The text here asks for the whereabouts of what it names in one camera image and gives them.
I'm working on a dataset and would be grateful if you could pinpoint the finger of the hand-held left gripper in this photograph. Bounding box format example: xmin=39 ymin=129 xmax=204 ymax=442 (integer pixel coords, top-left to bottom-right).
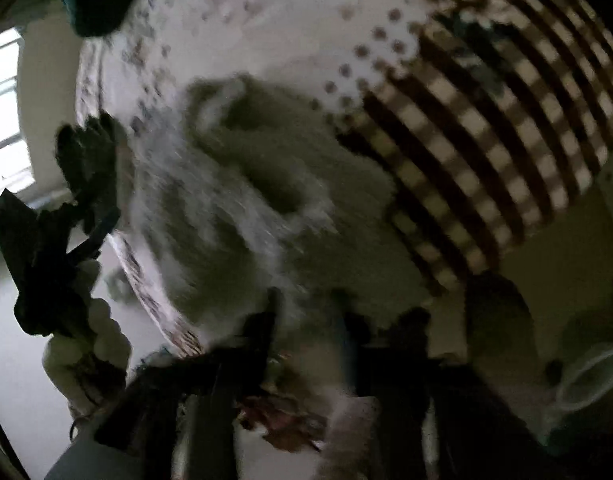
xmin=56 ymin=111 xmax=121 ymax=257

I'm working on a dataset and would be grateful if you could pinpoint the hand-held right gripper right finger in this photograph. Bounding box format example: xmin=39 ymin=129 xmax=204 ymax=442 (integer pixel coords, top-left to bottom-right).
xmin=335 ymin=290 xmax=583 ymax=480

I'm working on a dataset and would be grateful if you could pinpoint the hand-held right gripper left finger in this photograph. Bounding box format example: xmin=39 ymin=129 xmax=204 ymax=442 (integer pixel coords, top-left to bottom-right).
xmin=93 ymin=286 xmax=283 ymax=480

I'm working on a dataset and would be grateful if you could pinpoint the grey fleece blanket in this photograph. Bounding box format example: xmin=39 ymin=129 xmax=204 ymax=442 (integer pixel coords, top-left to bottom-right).
xmin=128 ymin=74 xmax=440 ymax=343

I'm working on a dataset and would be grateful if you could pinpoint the person's left hand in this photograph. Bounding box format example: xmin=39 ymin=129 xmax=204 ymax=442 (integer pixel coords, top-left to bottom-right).
xmin=43 ymin=259 xmax=133 ymax=412

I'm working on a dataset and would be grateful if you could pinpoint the person's pink clothing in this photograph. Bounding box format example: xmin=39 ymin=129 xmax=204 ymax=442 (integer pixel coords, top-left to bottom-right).
xmin=236 ymin=350 xmax=385 ymax=480

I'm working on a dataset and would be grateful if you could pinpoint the window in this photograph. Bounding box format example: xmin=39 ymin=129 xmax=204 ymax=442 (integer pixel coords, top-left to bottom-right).
xmin=0 ymin=26 xmax=38 ymax=197

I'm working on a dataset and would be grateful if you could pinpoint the white round container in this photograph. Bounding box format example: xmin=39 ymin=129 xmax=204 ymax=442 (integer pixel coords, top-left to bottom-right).
xmin=555 ymin=341 xmax=613 ymax=412

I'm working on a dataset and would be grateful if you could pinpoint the floral blanket with checkered border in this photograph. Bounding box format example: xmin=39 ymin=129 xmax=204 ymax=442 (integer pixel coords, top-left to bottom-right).
xmin=75 ymin=0 xmax=613 ymax=358

